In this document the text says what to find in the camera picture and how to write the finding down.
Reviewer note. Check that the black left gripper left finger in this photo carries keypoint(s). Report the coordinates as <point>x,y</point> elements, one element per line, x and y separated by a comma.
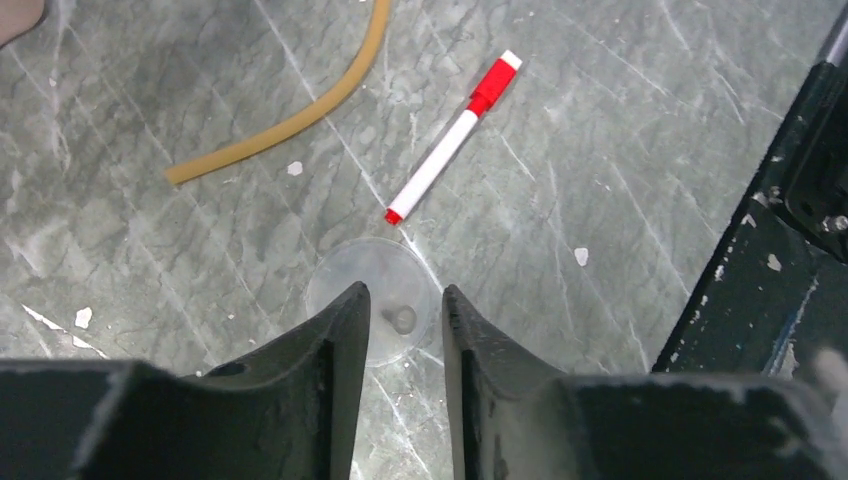
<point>286,410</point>

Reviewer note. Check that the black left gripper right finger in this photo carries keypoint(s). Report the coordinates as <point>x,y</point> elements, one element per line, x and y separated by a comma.
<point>514,416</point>

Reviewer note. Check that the clear plastic funnel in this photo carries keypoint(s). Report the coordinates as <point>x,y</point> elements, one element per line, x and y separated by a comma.
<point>403,298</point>

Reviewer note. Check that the yellow rubber tubing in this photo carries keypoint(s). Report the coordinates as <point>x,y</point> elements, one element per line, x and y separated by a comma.
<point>303,119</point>

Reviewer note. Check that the pink plastic bin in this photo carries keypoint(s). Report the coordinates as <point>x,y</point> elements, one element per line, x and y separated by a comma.
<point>18,17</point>

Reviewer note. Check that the red white marker pen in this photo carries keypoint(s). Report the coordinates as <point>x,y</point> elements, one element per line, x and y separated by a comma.
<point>482,99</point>

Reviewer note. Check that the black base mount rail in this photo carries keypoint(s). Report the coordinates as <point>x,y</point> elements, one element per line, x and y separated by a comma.
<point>782,260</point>

